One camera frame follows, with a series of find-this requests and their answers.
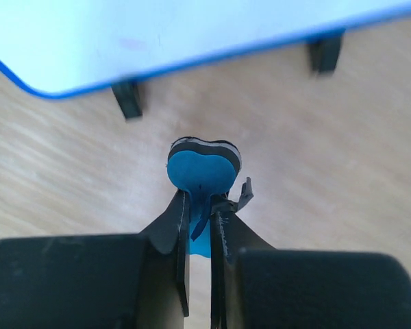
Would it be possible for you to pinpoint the blue board wire stand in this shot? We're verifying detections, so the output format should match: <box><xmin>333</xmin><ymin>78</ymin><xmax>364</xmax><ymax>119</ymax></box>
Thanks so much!
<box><xmin>111</xmin><ymin>30</ymin><xmax>345</xmax><ymax>121</ymax></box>

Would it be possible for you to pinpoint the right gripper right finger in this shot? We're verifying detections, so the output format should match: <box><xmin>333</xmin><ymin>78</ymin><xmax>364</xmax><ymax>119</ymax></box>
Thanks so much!
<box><xmin>210</xmin><ymin>195</ymin><xmax>411</xmax><ymax>328</ymax></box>

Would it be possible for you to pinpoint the blue whiteboard eraser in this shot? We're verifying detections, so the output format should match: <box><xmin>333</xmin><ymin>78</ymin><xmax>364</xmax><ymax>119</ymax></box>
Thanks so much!
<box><xmin>166</xmin><ymin>136</ymin><xmax>242</xmax><ymax>258</ymax></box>

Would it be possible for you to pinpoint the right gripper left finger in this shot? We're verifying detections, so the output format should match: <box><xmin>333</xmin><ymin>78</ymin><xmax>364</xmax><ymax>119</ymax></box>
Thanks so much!
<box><xmin>0</xmin><ymin>191</ymin><xmax>190</xmax><ymax>328</ymax></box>

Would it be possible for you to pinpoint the blue framed whiteboard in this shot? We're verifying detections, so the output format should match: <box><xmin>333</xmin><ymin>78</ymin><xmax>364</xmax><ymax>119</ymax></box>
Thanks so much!
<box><xmin>0</xmin><ymin>1</ymin><xmax>411</xmax><ymax>99</ymax></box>

